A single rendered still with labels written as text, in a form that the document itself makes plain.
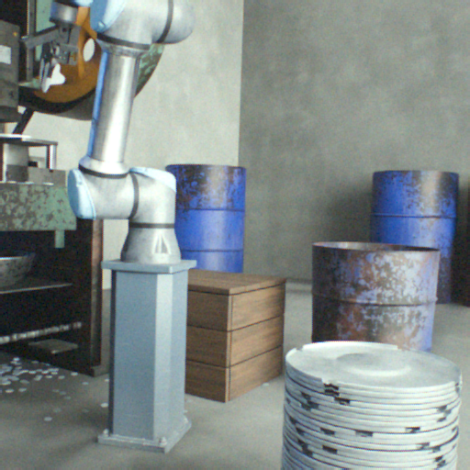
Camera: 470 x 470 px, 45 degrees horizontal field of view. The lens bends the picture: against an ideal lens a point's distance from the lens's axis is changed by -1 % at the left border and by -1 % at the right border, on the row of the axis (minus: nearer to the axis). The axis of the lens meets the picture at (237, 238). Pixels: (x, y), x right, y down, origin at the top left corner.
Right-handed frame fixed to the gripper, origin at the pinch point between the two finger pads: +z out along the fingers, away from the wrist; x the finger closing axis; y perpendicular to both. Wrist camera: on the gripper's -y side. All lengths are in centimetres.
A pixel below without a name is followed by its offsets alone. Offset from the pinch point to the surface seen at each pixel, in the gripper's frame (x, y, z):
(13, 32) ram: 32.0, -0.1, -9.1
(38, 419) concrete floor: -54, -7, 78
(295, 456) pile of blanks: -127, 0, 24
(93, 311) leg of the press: -20, 23, 68
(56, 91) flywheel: 45, 24, 11
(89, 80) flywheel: 30.3, 28.8, 1.4
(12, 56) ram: 28.8, -0.2, -2.0
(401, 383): -133, 10, 6
